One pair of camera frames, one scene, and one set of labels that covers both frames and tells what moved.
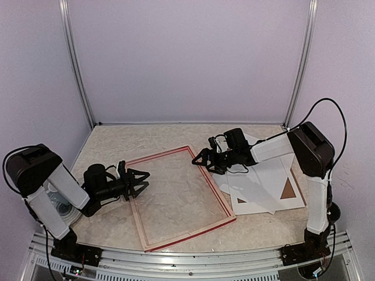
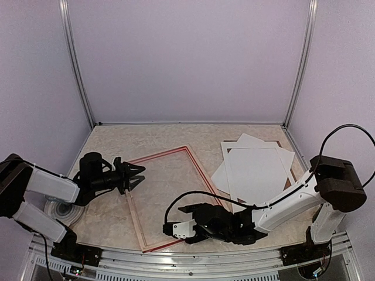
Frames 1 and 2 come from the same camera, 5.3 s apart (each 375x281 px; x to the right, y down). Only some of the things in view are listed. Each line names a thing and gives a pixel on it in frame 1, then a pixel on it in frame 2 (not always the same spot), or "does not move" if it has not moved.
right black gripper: [205, 153] to [190, 209]
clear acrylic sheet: [178, 198] does not move
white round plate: [71, 215] does not move
